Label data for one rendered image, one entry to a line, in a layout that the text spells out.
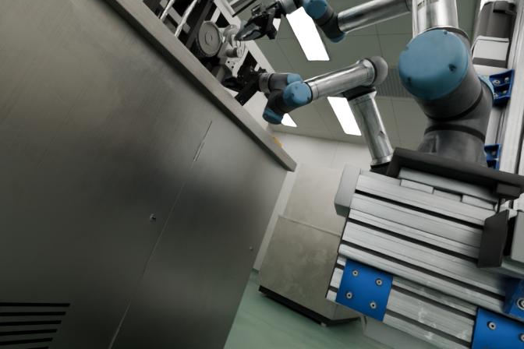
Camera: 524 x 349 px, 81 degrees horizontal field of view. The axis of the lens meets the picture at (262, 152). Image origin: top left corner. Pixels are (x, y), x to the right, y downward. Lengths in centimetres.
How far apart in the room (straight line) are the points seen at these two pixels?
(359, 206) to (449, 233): 16
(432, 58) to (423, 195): 26
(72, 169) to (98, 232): 15
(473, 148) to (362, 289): 35
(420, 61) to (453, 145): 18
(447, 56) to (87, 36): 64
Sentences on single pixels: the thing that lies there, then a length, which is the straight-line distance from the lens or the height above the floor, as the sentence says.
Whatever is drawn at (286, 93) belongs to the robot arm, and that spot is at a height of 100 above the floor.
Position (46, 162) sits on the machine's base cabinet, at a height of 55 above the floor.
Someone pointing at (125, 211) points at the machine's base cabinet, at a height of 52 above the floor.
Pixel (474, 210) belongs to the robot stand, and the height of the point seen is 75.
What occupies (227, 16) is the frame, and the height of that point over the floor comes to 159.
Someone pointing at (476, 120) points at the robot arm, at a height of 94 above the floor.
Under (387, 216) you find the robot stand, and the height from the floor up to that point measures 69.
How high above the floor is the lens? 56
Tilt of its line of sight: 15 degrees up
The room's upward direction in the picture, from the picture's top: 21 degrees clockwise
